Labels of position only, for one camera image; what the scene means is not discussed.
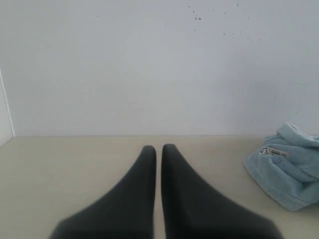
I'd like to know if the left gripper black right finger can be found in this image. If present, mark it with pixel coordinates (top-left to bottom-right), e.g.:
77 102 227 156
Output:
161 143 256 239

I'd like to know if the light blue towel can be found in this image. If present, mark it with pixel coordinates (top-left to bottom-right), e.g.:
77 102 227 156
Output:
243 123 319 212

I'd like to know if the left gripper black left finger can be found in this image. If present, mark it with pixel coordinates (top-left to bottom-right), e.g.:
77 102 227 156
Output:
50 145 157 239

